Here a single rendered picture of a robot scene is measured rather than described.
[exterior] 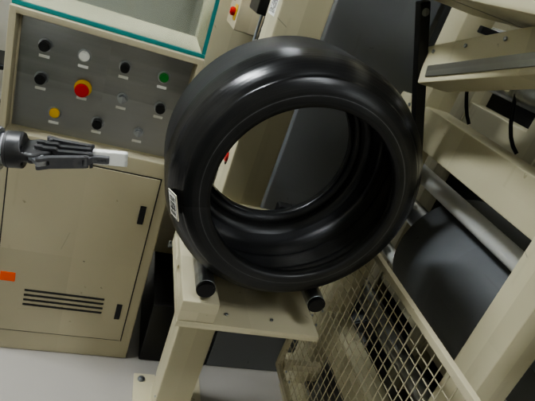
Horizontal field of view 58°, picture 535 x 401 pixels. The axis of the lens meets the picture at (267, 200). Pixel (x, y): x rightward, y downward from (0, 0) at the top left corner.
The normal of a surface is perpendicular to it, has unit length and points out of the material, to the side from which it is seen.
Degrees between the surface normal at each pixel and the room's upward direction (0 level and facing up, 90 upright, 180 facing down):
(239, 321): 0
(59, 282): 90
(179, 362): 90
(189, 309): 90
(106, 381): 0
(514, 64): 90
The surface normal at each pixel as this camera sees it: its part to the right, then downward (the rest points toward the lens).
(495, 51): -0.93, -0.19
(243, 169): 0.18, 0.48
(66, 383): 0.31, -0.86
